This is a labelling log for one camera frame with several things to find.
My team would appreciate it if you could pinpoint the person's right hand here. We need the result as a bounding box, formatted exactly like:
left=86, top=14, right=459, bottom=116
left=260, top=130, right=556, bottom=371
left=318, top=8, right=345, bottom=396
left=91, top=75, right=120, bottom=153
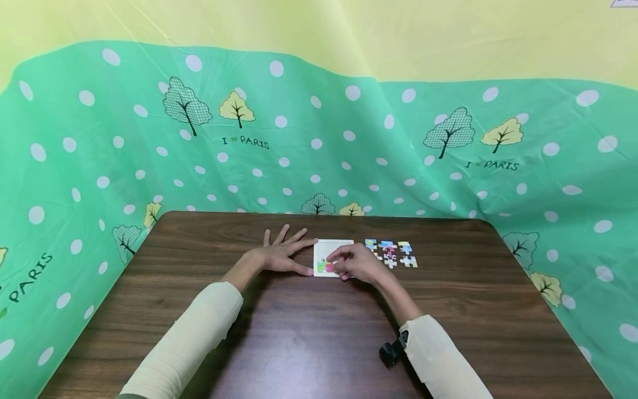
left=326, top=243, right=389, bottom=285

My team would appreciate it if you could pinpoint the person's left hand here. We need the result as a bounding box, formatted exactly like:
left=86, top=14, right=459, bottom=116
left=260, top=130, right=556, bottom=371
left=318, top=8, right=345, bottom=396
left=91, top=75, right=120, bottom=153
left=243, top=224, right=319, bottom=277

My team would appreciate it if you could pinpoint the white square puzzle tray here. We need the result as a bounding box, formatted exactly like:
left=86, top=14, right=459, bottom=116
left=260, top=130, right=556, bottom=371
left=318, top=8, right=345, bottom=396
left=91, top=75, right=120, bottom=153
left=313, top=239, right=355, bottom=278

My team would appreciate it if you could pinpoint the person's left forearm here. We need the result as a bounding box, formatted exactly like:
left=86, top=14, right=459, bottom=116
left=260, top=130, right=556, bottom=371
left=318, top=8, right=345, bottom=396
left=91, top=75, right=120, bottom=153
left=115, top=252, right=265, bottom=399

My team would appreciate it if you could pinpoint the person's right forearm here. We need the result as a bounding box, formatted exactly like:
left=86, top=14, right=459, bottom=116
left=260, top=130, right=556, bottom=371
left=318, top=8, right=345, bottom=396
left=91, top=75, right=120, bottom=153
left=374, top=267, right=495, bottom=399

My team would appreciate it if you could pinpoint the group of colourful jigsaw parts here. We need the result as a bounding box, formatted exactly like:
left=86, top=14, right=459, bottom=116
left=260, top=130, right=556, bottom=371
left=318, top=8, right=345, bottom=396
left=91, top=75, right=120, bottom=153
left=364, top=238, right=419, bottom=270

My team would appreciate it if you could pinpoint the black wrist band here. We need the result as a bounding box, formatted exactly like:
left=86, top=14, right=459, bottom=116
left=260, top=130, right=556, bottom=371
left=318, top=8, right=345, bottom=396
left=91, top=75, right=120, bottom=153
left=379, top=330, right=409, bottom=369

